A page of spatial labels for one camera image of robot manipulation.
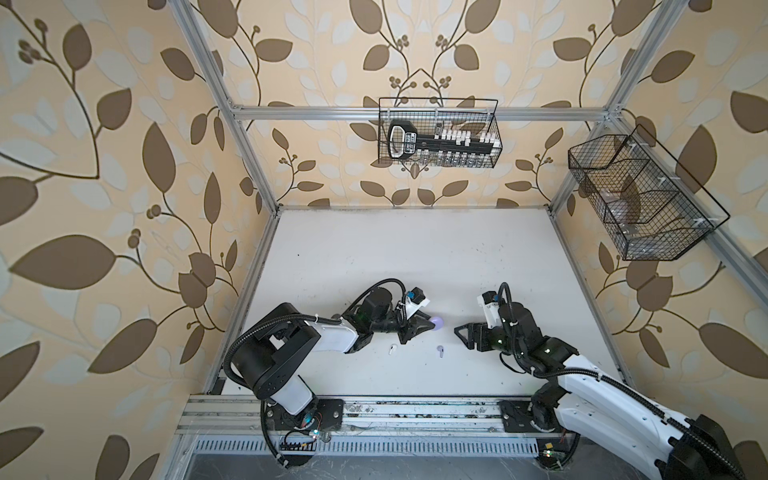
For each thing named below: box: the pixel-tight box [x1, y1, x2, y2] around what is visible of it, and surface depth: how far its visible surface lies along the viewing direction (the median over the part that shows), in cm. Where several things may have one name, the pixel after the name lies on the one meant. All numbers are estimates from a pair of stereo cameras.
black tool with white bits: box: [387, 120, 502, 167], surface depth 85 cm
